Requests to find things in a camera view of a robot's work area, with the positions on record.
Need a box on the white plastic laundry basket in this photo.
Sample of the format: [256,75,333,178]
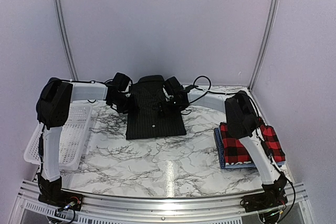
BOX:
[24,103,92,171]

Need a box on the light blue folded shirt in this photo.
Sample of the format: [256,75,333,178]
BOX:
[224,159,287,170]

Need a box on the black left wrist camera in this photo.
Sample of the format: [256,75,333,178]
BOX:
[111,72,133,93]

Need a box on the aluminium front frame rail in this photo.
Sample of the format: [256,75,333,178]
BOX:
[7,179,316,224]

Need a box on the blue checked folded shirt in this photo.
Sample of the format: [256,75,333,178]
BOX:
[214,126,226,169]

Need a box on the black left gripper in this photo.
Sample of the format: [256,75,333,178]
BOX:
[110,93,139,114]

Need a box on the red black plaid shirt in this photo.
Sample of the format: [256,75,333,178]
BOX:
[219,118,286,166]

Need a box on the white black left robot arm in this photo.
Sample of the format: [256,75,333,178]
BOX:
[36,72,134,211]

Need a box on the aluminium corner post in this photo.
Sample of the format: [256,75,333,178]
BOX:
[54,0,78,80]
[248,0,279,91]

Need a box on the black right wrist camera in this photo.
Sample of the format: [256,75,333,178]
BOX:
[163,77,184,99]

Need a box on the black pinstriped long sleeve shirt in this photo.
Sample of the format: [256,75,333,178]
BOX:
[125,75,186,140]

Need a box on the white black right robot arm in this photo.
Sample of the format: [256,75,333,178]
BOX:
[163,84,288,211]

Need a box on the left aluminium corner post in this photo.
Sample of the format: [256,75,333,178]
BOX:
[54,0,78,80]

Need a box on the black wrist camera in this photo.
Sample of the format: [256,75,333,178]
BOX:
[163,77,184,99]
[111,72,133,93]

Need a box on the right aluminium corner post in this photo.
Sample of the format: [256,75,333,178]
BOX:
[248,0,279,91]

